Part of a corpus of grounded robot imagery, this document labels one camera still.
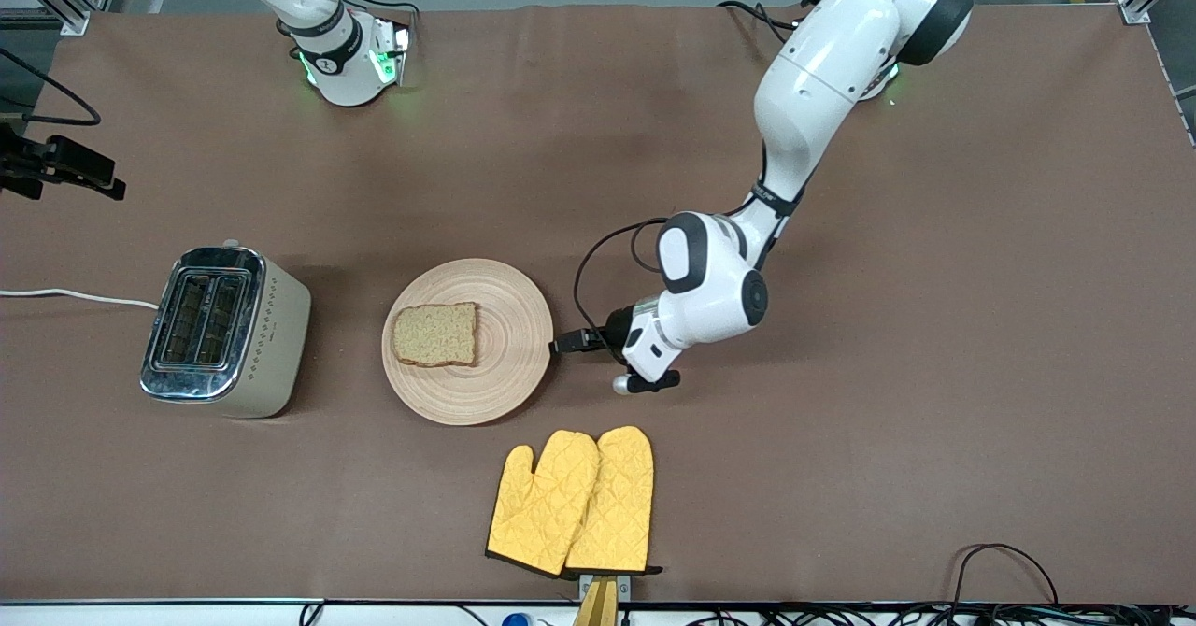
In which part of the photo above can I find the black cable bundle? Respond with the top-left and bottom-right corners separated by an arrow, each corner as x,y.
691,602 -> 1196,626

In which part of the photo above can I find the beige and chrome toaster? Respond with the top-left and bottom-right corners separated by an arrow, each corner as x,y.
140,239 -> 312,420

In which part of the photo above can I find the black left base cable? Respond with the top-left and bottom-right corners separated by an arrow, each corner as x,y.
717,0 -> 795,44

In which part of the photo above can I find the looped black cable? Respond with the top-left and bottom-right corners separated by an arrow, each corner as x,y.
951,543 -> 1060,610

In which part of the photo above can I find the yellow quilted oven mitt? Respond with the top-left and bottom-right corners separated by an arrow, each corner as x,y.
565,425 -> 664,576
486,430 -> 601,577

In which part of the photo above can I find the brown toast slice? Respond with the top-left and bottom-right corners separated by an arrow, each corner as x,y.
392,302 -> 479,368

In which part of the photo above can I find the round wooden plate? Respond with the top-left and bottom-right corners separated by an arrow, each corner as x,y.
381,258 -> 554,427

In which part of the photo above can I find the brown table cover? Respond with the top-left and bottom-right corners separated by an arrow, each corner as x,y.
0,2 -> 1196,605

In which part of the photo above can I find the white toaster power cord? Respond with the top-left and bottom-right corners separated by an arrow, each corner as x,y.
0,288 -> 160,310

